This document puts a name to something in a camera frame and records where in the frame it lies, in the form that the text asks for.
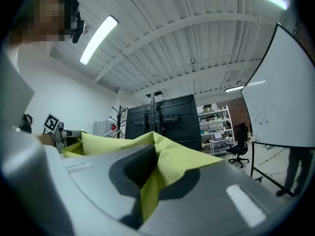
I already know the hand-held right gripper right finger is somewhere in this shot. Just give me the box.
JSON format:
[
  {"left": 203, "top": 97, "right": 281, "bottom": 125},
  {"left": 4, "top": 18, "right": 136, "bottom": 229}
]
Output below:
[{"left": 137, "top": 159, "right": 293, "bottom": 236}]

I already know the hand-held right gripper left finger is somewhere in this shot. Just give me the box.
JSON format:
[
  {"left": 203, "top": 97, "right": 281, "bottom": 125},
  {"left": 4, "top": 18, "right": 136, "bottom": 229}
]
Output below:
[{"left": 61, "top": 143, "right": 158, "bottom": 221}]

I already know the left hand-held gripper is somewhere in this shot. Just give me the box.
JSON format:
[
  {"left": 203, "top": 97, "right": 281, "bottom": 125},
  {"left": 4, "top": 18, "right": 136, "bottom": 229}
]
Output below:
[{"left": 43, "top": 113, "right": 82, "bottom": 150}]

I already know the yellow-green tablecloth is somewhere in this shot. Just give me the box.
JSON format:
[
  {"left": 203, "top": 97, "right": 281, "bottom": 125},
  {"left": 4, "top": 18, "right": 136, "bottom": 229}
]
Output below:
[{"left": 61, "top": 131, "right": 223, "bottom": 224}]

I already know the person's left forearm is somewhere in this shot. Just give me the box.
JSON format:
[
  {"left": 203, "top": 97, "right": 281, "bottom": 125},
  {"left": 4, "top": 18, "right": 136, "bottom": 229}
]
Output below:
[{"left": 35, "top": 132, "right": 56, "bottom": 148}]

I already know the white fridge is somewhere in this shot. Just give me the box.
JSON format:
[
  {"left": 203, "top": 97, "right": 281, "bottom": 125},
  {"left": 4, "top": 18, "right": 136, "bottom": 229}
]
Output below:
[{"left": 93, "top": 120, "right": 119, "bottom": 139}]

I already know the black coat rack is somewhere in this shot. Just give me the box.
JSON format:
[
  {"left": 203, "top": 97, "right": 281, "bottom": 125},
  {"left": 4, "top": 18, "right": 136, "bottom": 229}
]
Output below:
[{"left": 111, "top": 105, "right": 129, "bottom": 139}]

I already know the small white table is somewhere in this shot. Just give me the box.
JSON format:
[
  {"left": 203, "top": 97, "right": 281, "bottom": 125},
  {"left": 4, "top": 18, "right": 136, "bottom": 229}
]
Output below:
[{"left": 208, "top": 136, "right": 235, "bottom": 157}]

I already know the black office chair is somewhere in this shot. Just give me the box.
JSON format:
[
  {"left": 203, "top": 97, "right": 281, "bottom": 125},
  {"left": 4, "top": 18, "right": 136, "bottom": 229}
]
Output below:
[{"left": 225, "top": 121, "right": 251, "bottom": 169}]

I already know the person's white shirt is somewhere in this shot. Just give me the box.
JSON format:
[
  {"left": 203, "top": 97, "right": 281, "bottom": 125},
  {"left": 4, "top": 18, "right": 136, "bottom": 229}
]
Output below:
[{"left": 6, "top": 42, "right": 28, "bottom": 74}]

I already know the large black display stand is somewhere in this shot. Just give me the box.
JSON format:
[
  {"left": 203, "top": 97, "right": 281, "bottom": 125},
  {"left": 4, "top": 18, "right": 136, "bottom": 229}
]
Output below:
[{"left": 125, "top": 92, "right": 203, "bottom": 152}]

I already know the white metal shelving unit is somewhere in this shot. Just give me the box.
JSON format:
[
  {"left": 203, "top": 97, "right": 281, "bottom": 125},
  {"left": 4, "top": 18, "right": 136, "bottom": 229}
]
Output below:
[{"left": 196, "top": 104, "right": 235, "bottom": 155}]

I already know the ceiling air vent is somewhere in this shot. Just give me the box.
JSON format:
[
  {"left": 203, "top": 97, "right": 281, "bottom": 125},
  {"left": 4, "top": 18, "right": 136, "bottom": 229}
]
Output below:
[{"left": 145, "top": 90, "right": 164, "bottom": 98}]

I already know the person's head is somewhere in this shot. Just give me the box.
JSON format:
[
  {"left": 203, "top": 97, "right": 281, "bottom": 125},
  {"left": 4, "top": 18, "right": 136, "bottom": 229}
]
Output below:
[{"left": 9, "top": 0, "right": 81, "bottom": 46}]

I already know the whiteboard on wheeled stand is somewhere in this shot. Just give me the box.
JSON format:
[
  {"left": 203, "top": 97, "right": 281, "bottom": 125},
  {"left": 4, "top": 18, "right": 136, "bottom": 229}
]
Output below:
[{"left": 240, "top": 22, "right": 315, "bottom": 198}]

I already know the black head-worn camera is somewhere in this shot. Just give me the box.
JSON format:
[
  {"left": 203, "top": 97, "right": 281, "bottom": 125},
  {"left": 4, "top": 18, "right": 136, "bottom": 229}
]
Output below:
[{"left": 70, "top": 6, "right": 87, "bottom": 44}]

